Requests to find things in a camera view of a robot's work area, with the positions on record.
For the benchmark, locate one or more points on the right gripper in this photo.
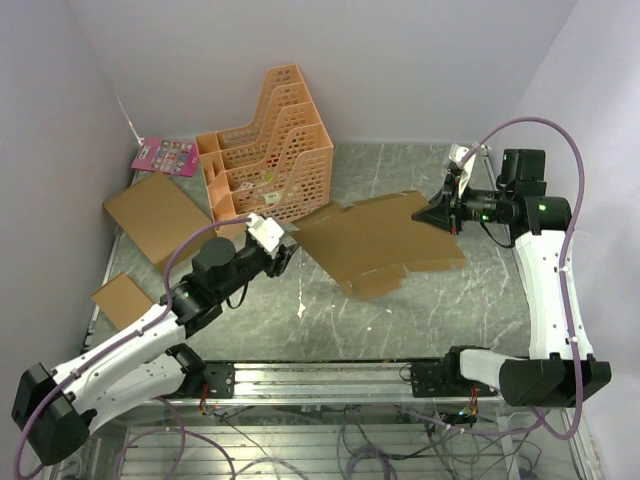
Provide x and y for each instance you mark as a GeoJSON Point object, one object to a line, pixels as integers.
{"type": "Point", "coordinates": [439, 213]}

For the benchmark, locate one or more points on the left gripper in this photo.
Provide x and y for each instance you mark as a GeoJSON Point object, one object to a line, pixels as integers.
{"type": "Point", "coordinates": [276, 265]}

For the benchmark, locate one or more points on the brown cardboard box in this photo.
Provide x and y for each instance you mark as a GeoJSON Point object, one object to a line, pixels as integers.
{"type": "Point", "coordinates": [370, 246]}

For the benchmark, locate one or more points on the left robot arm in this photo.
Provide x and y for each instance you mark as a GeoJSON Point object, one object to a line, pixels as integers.
{"type": "Point", "coordinates": [57, 410]}

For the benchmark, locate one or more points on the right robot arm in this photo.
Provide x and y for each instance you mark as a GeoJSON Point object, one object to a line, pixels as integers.
{"type": "Point", "coordinates": [560, 367]}

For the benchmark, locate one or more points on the large folded cardboard box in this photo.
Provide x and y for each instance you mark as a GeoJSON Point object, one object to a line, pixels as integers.
{"type": "Point", "coordinates": [157, 216]}

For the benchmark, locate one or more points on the small folded cardboard box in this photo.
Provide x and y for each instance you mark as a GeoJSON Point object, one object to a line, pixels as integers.
{"type": "Point", "coordinates": [122, 301]}

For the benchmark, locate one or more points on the orange plastic file organizer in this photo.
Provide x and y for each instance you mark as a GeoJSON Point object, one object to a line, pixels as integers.
{"type": "Point", "coordinates": [279, 165]}

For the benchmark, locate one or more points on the pink sticker sheet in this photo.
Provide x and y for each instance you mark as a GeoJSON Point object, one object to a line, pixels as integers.
{"type": "Point", "coordinates": [168, 156]}

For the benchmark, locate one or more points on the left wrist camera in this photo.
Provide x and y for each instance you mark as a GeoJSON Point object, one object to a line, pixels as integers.
{"type": "Point", "coordinates": [265, 231]}

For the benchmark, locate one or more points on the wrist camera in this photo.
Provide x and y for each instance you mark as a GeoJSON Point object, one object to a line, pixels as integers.
{"type": "Point", "coordinates": [462, 161]}
{"type": "Point", "coordinates": [265, 231]}

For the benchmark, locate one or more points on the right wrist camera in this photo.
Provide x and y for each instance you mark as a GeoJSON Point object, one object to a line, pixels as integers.
{"type": "Point", "coordinates": [462, 161]}

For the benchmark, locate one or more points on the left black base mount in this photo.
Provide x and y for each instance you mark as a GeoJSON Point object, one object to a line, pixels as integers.
{"type": "Point", "coordinates": [219, 380]}

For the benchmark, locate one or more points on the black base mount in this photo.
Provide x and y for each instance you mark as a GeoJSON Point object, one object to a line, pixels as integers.
{"type": "Point", "coordinates": [219, 380]}
{"type": "Point", "coordinates": [432, 380]}

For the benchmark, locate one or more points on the aluminium mounting rail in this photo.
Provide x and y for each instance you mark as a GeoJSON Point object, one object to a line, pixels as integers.
{"type": "Point", "coordinates": [329, 382]}

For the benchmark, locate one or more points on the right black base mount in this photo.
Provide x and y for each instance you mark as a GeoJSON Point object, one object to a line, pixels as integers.
{"type": "Point", "coordinates": [432, 380]}

